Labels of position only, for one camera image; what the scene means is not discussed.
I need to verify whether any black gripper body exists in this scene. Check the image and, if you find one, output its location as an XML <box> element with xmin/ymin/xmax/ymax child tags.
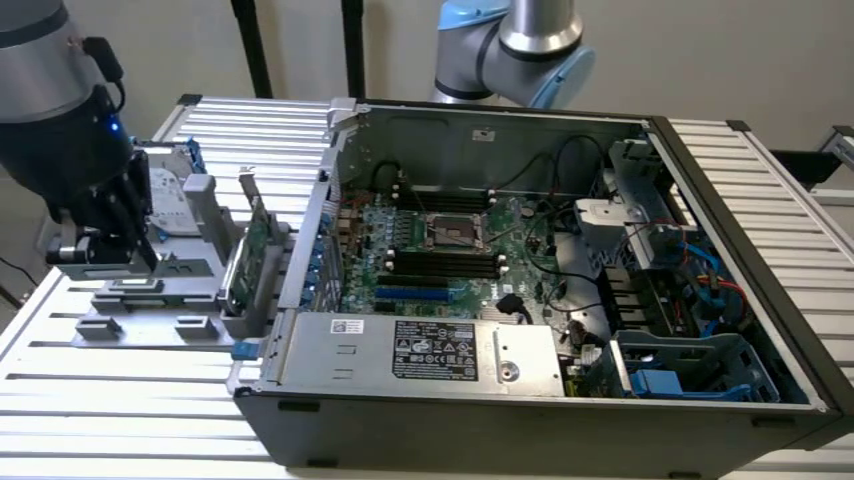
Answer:
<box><xmin>0</xmin><ymin>84</ymin><xmax>136</xmax><ymax>202</ymax></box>

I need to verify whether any blue expansion slot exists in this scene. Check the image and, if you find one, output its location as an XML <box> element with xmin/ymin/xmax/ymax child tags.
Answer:
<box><xmin>374</xmin><ymin>285</ymin><xmax>449</xmax><ymax>302</ymax></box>

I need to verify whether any black expansion slot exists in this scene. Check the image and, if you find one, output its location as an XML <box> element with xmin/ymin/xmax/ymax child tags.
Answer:
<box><xmin>372</xmin><ymin>301</ymin><xmax>448</xmax><ymax>314</ymax></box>

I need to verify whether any silver hard disk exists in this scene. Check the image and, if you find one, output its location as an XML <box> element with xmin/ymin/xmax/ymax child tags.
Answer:
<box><xmin>129</xmin><ymin>139</ymin><xmax>205</xmax><ymax>239</ymax></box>

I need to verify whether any grey parts rack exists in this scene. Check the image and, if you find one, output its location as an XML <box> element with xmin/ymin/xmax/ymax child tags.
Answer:
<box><xmin>69</xmin><ymin>172</ymin><xmax>300</xmax><ymax>351</ymax></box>

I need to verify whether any green graphics card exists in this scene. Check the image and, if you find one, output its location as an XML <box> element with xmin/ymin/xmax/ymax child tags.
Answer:
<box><xmin>217</xmin><ymin>167</ymin><xmax>282</xmax><ymax>317</ymax></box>

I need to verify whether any blue case latch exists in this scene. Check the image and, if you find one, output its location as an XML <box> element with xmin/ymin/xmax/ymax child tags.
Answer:
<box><xmin>229</xmin><ymin>337</ymin><xmax>262</xmax><ymax>362</ymax></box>

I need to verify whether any thick black stand pole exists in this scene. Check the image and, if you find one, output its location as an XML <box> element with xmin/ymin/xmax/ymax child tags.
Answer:
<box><xmin>229</xmin><ymin>0</ymin><xmax>274</xmax><ymax>99</ymax></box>

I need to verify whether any green motherboard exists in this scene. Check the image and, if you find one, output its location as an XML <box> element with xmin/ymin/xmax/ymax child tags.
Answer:
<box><xmin>334</xmin><ymin>195</ymin><xmax>569</xmax><ymax>327</ymax></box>

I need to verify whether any silver CPU socket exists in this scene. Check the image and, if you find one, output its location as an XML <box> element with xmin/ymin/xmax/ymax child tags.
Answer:
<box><xmin>416</xmin><ymin>211</ymin><xmax>487</xmax><ymax>252</ymax></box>

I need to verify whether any thin black stand pole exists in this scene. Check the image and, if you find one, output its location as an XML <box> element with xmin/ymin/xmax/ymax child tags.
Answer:
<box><xmin>338</xmin><ymin>0</ymin><xmax>369</xmax><ymax>99</ymax></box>

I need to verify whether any silver power supply unit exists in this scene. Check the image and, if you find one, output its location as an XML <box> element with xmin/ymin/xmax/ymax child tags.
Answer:
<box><xmin>277</xmin><ymin>312</ymin><xmax>567</xmax><ymax>400</ymax></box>

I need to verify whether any black open PC case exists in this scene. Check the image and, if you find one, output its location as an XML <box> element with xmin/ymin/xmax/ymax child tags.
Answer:
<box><xmin>229</xmin><ymin>97</ymin><xmax>852</xmax><ymax>470</ymax></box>

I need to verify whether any grey metal disk cage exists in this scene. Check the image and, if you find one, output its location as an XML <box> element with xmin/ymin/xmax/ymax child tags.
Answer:
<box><xmin>601</xmin><ymin>138</ymin><xmax>700</xmax><ymax>281</ymax></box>

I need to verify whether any blue plastic disk bay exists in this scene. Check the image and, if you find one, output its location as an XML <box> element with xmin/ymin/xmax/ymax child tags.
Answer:
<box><xmin>607</xmin><ymin>328</ymin><xmax>780</xmax><ymax>402</ymax></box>

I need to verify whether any black floor cable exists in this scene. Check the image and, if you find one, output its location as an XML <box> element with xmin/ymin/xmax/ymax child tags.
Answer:
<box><xmin>0</xmin><ymin>254</ymin><xmax>39</xmax><ymax>307</ymax></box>

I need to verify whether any black wrist cable plug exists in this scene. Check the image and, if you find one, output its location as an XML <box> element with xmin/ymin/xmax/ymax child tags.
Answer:
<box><xmin>80</xmin><ymin>35</ymin><xmax>128</xmax><ymax>114</ymax></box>

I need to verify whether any short black looped wire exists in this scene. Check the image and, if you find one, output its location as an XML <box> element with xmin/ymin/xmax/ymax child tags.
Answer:
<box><xmin>369</xmin><ymin>160</ymin><xmax>402</xmax><ymax>190</ymax></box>

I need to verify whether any thick black wire plug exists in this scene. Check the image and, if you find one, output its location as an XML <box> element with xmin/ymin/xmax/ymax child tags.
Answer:
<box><xmin>495</xmin><ymin>293</ymin><xmax>533</xmax><ymax>327</ymax></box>

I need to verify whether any long black looped wire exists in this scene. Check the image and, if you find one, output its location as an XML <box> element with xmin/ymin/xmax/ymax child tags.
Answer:
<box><xmin>531</xmin><ymin>134</ymin><xmax>609</xmax><ymax>204</ymax></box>

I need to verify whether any blue wire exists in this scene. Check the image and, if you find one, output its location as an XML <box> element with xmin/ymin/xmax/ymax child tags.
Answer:
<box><xmin>676</xmin><ymin>238</ymin><xmax>725</xmax><ymax>332</ymax></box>

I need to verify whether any red wire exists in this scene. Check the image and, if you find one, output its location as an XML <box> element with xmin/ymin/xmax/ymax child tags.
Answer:
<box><xmin>709</xmin><ymin>278</ymin><xmax>749</xmax><ymax>324</ymax></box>

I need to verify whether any black block on rail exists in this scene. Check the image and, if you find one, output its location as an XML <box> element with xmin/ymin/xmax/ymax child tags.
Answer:
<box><xmin>768</xmin><ymin>148</ymin><xmax>840</xmax><ymax>192</ymax></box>

